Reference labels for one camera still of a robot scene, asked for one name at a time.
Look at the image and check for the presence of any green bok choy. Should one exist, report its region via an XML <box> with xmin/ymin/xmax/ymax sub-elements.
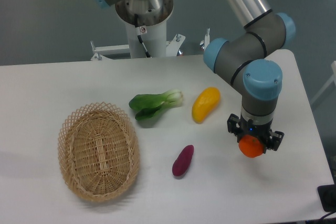
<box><xmin>129</xmin><ymin>89</ymin><xmax>183</xmax><ymax>121</ymax></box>

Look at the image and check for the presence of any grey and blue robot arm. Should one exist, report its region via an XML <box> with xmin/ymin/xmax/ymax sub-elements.
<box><xmin>96</xmin><ymin>0</ymin><xmax>296</xmax><ymax>152</ymax></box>

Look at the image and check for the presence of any black device at table corner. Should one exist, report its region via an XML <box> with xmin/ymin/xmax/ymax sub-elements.
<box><xmin>317</xmin><ymin>184</ymin><xmax>335</xmax><ymax>212</ymax></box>

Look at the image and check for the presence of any black cable on pedestal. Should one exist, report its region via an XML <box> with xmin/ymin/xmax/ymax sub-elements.
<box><xmin>133</xmin><ymin>13</ymin><xmax>152</xmax><ymax>58</ymax></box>

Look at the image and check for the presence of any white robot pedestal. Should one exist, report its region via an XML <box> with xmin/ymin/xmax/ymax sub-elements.
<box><xmin>90</xmin><ymin>0</ymin><xmax>186</xmax><ymax>60</ymax></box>

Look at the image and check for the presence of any woven wicker basket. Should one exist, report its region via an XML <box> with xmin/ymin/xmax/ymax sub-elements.
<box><xmin>58</xmin><ymin>102</ymin><xmax>140</xmax><ymax>202</ymax></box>

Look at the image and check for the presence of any yellow mango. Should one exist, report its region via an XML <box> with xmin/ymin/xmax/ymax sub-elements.
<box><xmin>192</xmin><ymin>87</ymin><xmax>221</xmax><ymax>124</ymax></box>

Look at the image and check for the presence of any purple sweet potato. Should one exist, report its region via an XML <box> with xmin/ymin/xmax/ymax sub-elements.
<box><xmin>172</xmin><ymin>145</ymin><xmax>194</xmax><ymax>177</ymax></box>

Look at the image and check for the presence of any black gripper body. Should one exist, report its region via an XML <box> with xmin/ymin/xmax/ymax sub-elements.
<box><xmin>237</xmin><ymin>116</ymin><xmax>272</xmax><ymax>140</ymax></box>

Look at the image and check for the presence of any white frame at right edge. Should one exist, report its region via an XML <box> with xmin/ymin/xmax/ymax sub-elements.
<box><xmin>310</xmin><ymin>61</ymin><xmax>335</xmax><ymax>109</ymax></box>

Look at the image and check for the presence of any orange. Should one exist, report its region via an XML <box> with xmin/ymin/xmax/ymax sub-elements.
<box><xmin>238</xmin><ymin>135</ymin><xmax>264</xmax><ymax>158</ymax></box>

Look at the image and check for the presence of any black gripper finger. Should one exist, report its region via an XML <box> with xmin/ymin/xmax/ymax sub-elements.
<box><xmin>227</xmin><ymin>114</ymin><xmax>242</xmax><ymax>143</ymax></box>
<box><xmin>262</xmin><ymin>130</ymin><xmax>285</xmax><ymax>154</ymax></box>

